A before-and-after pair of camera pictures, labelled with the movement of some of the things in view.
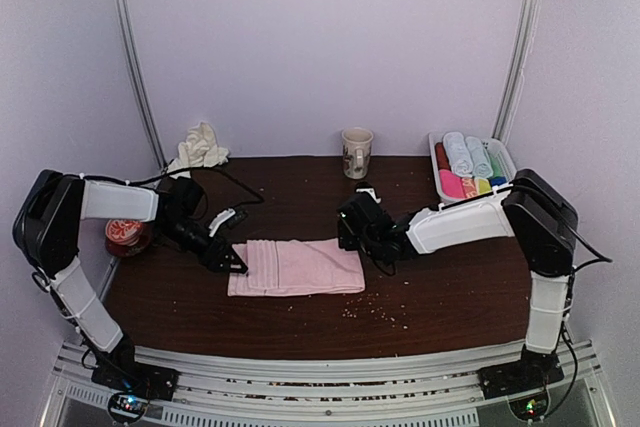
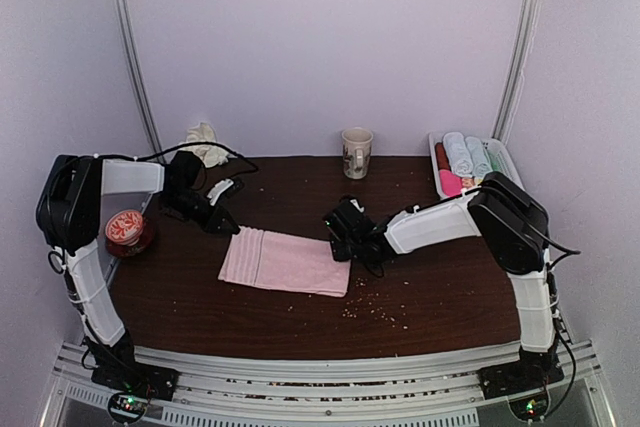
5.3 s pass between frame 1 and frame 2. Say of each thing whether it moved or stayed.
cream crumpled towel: stayed
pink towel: moved
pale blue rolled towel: stayed
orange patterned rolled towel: stayed
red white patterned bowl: stayed
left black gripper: moved
